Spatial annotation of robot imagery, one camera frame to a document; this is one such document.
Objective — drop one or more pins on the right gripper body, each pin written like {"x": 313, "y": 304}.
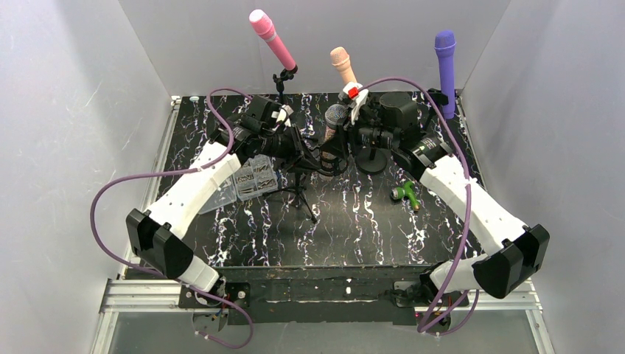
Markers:
{"x": 348, "y": 135}

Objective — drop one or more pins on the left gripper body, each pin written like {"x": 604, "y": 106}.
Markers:
{"x": 297, "y": 146}

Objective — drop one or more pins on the small black shock-mount tripod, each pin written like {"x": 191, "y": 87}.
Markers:
{"x": 302, "y": 179}

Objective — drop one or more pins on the rhinestone glitter microphone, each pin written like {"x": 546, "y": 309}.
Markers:
{"x": 334, "y": 115}

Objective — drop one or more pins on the tall black tripod stand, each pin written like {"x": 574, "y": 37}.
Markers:
{"x": 281, "y": 78}

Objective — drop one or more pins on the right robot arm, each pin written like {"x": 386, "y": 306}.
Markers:
{"x": 512, "y": 250}

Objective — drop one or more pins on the black round-base clip stand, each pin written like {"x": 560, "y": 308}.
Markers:
{"x": 440, "y": 100}

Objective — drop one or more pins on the peach microphone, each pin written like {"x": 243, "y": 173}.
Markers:
{"x": 342, "y": 63}

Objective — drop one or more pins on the purple microphone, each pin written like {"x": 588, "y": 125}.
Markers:
{"x": 444, "y": 46}

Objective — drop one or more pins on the pink microphone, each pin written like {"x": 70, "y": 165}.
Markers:
{"x": 265, "y": 29}

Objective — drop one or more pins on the clear plastic screw box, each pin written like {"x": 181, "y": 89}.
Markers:
{"x": 255, "y": 178}

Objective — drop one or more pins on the green plastic tool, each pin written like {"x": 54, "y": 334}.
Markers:
{"x": 406, "y": 192}

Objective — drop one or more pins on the black round-base shock-mount stand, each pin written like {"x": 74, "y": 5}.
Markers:
{"x": 371, "y": 161}

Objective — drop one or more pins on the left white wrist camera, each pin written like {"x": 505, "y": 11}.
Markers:
{"x": 283, "y": 114}

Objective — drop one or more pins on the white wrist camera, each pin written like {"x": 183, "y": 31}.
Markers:
{"x": 354, "y": 96}
{"x": 283, "y": 114}

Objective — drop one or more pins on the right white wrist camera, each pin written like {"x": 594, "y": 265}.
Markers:
{"x": 354, "y": 96}

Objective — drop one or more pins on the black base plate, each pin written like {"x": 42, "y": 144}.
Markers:
{"x": 314, "y": 294}

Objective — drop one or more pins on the aluminium frame rail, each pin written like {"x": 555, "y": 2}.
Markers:
{"x": 512, "y": 250}

